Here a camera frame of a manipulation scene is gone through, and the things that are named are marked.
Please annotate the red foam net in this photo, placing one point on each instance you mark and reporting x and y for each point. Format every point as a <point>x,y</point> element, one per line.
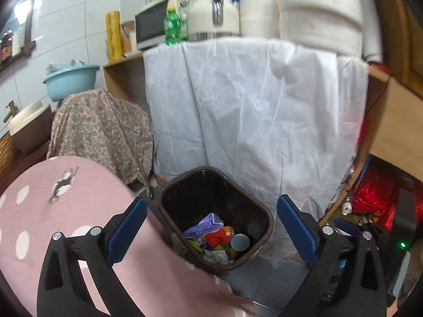
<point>216,237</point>

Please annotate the wooden framed mirror shelf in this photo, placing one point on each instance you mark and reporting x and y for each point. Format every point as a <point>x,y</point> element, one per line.
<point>28,48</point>

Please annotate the light blue plastic basin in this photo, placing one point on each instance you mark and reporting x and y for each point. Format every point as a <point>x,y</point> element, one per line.
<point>69,82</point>

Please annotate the brown plastic basin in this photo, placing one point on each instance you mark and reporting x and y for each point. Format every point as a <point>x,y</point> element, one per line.
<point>29,142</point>

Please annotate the white microwave oven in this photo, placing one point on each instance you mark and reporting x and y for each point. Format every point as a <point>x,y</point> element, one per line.
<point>148,26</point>

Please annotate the white plastic sheet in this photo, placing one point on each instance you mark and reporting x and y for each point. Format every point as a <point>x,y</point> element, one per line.
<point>248,105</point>

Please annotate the purple plastic bag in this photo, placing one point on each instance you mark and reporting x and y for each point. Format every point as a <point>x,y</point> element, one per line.
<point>205,224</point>

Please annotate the cream plastic basin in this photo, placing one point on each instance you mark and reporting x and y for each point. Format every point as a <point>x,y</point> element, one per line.
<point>26,115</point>

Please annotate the stack of large white bowls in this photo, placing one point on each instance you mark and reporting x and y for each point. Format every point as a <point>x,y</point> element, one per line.
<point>314,16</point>

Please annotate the yellow wrap roll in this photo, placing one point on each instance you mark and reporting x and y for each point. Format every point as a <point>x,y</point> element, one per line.
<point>114,36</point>

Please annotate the cream electric kettle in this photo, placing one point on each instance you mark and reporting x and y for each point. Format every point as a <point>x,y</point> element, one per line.
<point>205,16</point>

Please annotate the green soda bottle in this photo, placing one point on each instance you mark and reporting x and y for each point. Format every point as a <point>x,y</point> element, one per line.
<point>173,26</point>

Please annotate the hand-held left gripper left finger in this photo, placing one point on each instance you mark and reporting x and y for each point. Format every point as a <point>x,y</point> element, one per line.
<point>127,231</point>

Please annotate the white plastic bottle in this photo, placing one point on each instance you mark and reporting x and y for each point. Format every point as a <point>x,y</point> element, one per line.
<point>18,39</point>

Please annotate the pink polka-dot tablecloth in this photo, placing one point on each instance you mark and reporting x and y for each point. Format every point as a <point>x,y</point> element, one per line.
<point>49,211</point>

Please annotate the red plastic bag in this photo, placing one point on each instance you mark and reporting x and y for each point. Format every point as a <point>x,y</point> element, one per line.
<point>373,194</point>

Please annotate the grey plastic bag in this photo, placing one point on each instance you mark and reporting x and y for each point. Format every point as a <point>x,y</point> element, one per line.
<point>66,66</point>

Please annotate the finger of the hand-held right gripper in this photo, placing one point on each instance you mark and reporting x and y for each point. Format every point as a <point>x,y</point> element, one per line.
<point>347,227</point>

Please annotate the bronze faucet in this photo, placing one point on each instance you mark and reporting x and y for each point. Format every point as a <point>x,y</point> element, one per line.
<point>10,110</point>

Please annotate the brown trash bin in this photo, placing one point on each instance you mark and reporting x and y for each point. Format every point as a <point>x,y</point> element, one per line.
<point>198,198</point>

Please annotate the stack of white tubs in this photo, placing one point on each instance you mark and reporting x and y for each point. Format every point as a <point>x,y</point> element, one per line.
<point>261,6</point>

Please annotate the dark soy sauce bottle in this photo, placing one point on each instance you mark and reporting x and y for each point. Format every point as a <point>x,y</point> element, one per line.
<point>7,46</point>

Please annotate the small clear bottle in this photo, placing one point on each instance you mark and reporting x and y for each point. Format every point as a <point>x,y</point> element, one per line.
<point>347,206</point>

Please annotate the glass jar wooden lid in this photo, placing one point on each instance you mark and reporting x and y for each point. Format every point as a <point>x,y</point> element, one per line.
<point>128,39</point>

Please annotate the woven sink basin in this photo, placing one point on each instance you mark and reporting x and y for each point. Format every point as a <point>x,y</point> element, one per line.
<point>6,152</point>

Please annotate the floral cloth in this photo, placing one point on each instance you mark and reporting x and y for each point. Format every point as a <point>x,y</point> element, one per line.
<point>99,128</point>

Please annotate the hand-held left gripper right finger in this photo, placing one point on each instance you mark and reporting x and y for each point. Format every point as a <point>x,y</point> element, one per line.
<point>295,229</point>

